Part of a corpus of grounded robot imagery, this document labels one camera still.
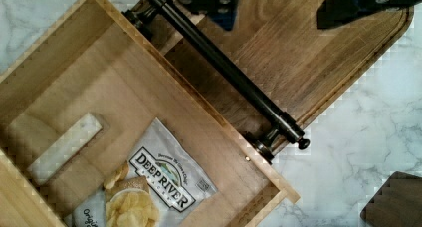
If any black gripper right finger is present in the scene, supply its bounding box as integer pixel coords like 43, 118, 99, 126
316, 0, 422, 30

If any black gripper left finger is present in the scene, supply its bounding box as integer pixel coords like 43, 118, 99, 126
177, 0, 239, 31

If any light wooden drawer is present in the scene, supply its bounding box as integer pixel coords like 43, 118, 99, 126
1, 0, 299, 227

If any dark wooden cutting board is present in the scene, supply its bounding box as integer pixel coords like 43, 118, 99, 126
147, 0, 414, 155

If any Deep River chips bag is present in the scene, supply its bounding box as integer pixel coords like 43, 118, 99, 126
65, 119, 217, 227

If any dark wooden block corner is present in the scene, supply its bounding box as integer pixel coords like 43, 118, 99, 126
360, 171, 422, 227

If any black metal drawer handle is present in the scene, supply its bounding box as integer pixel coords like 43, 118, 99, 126
123, 0, 310, 161

